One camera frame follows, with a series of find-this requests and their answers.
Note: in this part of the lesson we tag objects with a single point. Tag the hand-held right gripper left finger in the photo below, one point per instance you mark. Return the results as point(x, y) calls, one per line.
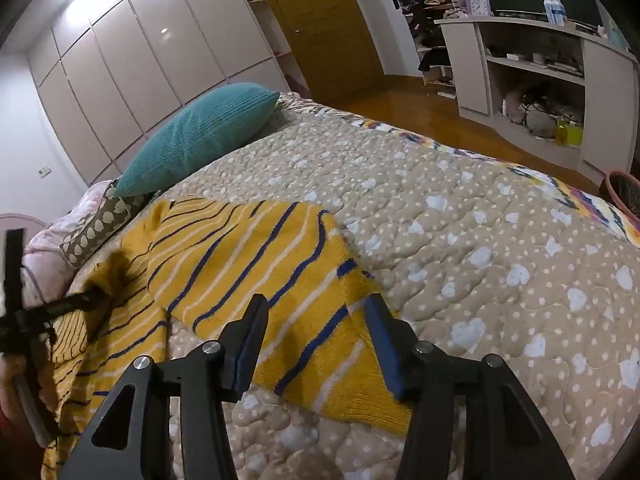
point(244, 355)

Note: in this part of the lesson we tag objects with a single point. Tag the shelf rack with clothes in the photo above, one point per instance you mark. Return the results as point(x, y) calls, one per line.
point(430, 20)

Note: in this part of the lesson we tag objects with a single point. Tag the teal ribbed pillow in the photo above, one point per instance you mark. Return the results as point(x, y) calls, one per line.
point(200, 135)

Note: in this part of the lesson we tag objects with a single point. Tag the pink floral duvet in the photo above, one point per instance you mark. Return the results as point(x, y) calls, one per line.
point(50, 255)

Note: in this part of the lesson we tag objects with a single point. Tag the beige dotted quilted bedspread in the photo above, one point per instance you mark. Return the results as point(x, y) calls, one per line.
point(450, 260)

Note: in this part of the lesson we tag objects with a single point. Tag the white glossy wardrobe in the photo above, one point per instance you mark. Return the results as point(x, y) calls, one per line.
point(150, 50)

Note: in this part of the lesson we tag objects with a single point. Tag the white media cabinet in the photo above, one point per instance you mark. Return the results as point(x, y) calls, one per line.
point(605, 90)

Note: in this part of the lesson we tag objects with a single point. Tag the wooden door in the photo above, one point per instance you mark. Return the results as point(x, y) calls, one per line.
point(325, 25)

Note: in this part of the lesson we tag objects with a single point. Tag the pink headboard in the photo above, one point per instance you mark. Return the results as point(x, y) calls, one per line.
point(20, 220)

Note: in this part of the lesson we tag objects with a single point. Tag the wall switch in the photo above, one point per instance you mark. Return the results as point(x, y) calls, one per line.
point(45, 170)

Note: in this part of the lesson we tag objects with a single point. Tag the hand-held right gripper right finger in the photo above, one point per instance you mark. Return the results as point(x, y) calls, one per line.
point(386, 350)

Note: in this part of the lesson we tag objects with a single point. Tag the pink basket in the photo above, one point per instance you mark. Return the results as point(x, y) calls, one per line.
point(622, 190)

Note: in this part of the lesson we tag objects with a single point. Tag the purple square clock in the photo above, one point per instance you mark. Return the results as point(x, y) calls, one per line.
point(478, 4)

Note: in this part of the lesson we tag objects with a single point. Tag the olive patterned pillow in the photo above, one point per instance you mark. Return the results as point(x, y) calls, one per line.
point(95, 232)

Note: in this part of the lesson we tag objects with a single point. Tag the white and blue box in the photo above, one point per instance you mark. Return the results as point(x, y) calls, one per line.
point(549, 9)
point(561, 10)

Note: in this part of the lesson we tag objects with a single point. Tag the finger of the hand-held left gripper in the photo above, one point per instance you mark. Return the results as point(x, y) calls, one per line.
point(80, 302)

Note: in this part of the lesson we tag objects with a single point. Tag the yellow bottle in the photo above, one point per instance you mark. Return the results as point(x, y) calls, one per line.
point(570, 134)

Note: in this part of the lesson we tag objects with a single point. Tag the yellow striped sweater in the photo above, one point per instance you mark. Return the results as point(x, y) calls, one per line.
point(280, 260)

